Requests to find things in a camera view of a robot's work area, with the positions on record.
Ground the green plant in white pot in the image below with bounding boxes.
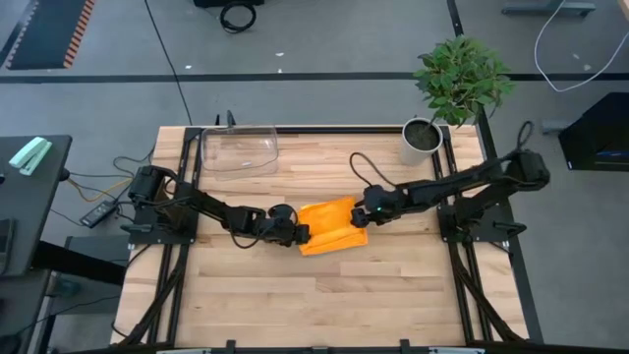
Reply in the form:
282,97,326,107
400,34,517,167

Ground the coiled black floor cable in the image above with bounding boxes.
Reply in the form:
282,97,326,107
219,2,257,34

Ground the black side desk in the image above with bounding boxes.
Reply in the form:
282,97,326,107
0,135,74,279

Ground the mint green stapler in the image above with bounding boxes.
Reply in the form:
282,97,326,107
8,136,54,177

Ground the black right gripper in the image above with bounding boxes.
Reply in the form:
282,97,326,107
349,184,402,229

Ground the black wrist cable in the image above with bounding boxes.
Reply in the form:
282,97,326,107
349,150,397,189
226,203,300,250

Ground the white floor cable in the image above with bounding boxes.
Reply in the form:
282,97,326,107
533,0,629,93

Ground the short grey furniture foot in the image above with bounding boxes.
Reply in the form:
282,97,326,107
540,117,566,137

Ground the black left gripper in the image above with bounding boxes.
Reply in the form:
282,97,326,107
264,204,313,246

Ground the orange microfiber towel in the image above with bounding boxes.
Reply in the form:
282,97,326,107
297,196,370,257

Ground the black desk foot bar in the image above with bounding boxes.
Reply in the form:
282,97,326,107
31,235,130,287

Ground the clear plastic container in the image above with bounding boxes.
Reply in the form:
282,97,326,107
200,124,281,182

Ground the black cabinet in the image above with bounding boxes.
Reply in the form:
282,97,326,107
558,91,629,173

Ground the black orange-striped floor mat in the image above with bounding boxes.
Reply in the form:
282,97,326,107
3,0,97,70

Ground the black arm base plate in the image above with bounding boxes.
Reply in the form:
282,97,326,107
120,206,200,246
436,204,528,243

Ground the long black floor cable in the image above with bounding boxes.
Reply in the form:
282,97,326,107
143,0,194,127

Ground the black power adapter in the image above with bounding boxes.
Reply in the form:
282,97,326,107
79,200,118,229

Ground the long grey desk foot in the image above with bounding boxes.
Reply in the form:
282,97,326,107
500,0,599,16

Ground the yellow cable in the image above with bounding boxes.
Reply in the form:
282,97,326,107
66,174,137,204

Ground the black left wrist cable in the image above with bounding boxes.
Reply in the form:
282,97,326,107
226,203,300,250

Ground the black aluminium table frame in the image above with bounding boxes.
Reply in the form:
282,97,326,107
110,125,544,354

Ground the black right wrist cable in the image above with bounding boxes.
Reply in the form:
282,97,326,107
349,150,397,189

